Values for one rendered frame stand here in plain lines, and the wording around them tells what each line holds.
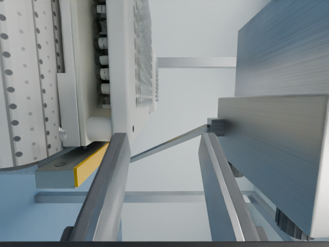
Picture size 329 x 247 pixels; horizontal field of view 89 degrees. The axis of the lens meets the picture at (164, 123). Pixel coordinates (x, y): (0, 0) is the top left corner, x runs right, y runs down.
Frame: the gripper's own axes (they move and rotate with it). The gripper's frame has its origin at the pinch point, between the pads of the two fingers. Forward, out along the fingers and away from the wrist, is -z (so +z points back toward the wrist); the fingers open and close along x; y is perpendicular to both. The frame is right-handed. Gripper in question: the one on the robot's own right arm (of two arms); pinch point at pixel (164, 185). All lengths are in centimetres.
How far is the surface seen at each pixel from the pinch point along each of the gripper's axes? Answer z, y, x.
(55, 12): -15.0, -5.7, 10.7
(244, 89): -52, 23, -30
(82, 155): -6.1, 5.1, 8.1
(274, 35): -46, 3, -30
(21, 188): -53, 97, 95
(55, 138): -7.0, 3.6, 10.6
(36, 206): -52, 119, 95
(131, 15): -16.3, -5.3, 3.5
